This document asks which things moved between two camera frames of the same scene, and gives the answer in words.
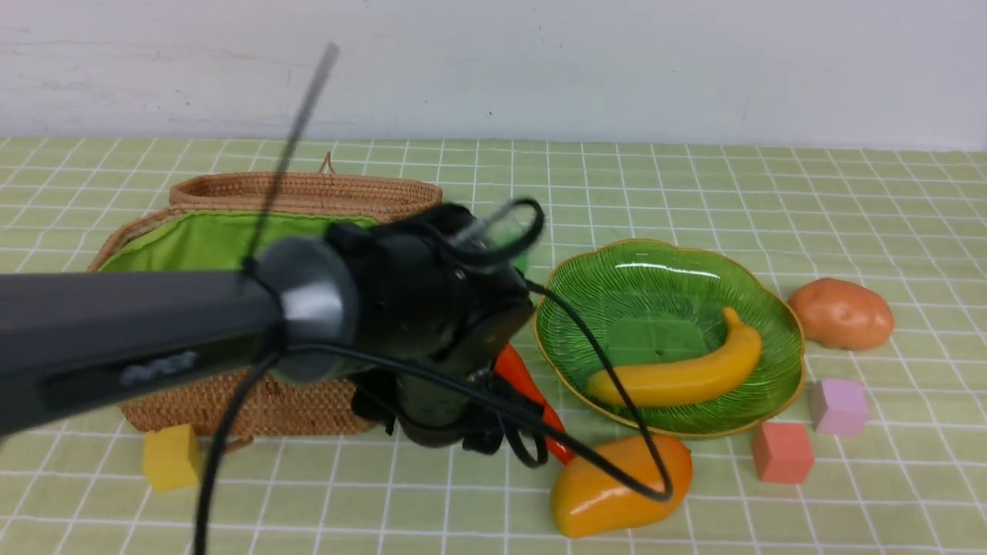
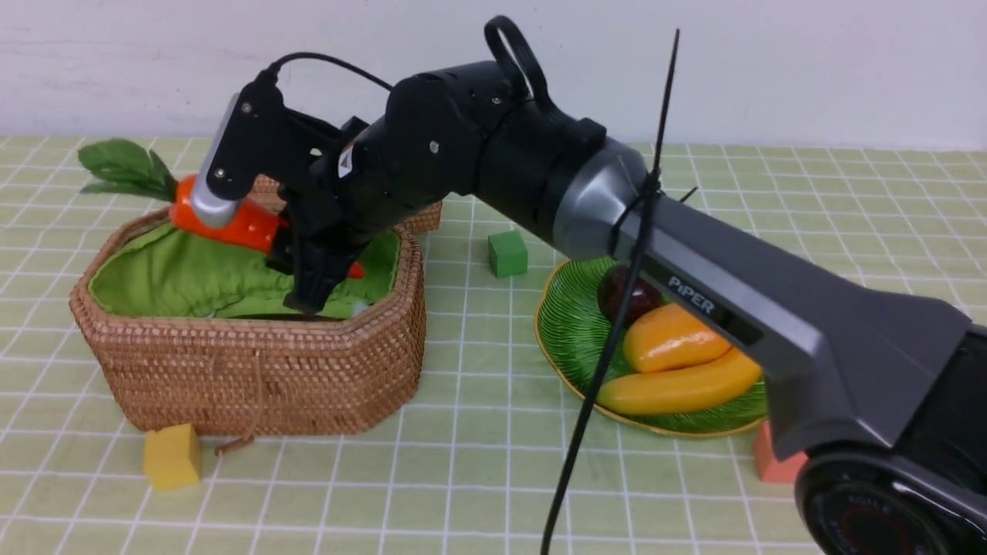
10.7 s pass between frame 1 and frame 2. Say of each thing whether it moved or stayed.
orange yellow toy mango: moved
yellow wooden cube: stayed
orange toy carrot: moved
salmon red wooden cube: stayed
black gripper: moved
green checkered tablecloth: stayed
